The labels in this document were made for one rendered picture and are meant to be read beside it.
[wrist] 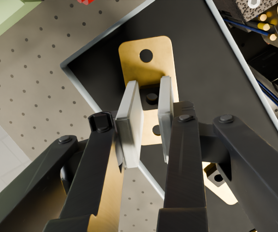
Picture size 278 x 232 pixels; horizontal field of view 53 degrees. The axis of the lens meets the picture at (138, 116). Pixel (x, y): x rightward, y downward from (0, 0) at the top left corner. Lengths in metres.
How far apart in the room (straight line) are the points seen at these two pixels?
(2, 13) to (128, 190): 0.59
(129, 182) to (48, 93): 0.36
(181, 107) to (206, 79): 0.10
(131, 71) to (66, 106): 0.61
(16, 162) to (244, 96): 1.73
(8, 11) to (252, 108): 0.55
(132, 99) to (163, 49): 0.05
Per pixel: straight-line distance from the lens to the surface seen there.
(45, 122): 0.85
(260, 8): 0.32
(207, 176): 0.29
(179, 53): 0.25
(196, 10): 0.25
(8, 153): 1.89
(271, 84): 0.60
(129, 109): 0.15
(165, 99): 0.15
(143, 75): 0.21
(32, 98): 0.83
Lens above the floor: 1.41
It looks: 66 degrees down
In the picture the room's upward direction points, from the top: 168 degrees counter-clockwise
